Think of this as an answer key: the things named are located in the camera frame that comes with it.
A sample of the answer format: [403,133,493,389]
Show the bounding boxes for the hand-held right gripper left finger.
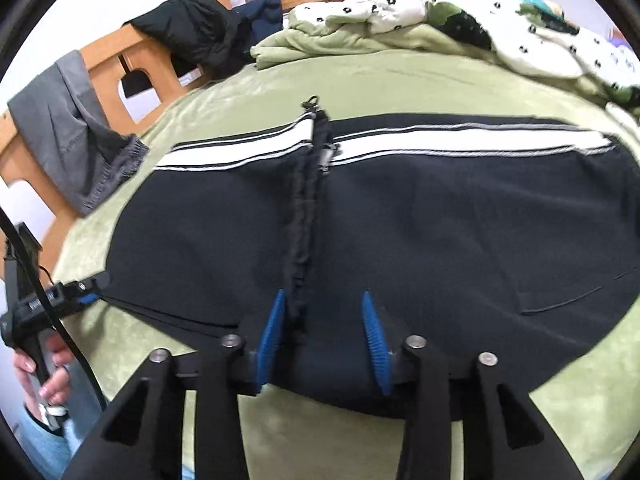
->
[60,287,288,480]

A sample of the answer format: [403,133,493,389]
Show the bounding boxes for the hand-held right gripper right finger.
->
[361,290,586,480]

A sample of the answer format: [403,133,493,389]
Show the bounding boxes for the black jacket white stripe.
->
[97,95,640,418]

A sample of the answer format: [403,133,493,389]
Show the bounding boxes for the person's left hand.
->
[14,332,73,418]

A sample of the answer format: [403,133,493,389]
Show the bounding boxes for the person's blue jeans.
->
[10,400,106,480]

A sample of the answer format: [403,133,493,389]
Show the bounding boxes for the grey garment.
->
[7,50,151,217]

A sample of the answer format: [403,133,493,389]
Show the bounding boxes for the green bed blanket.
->
[50,25,640,480]

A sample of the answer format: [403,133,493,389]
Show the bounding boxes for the folded green blanket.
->
[249,20,431,70]

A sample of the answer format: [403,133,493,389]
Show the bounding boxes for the dark blue garment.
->
[235,0,286,41]

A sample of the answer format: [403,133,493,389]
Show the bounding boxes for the white floral quilt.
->
[287,0,640,111]

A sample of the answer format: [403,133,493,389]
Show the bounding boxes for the teal patterned pillow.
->
[504,0,566,18]

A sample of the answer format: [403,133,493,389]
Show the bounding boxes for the black cable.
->
[0,207,108,411]

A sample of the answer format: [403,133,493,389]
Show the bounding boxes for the wooden bed frame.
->
[0,0,506,221]

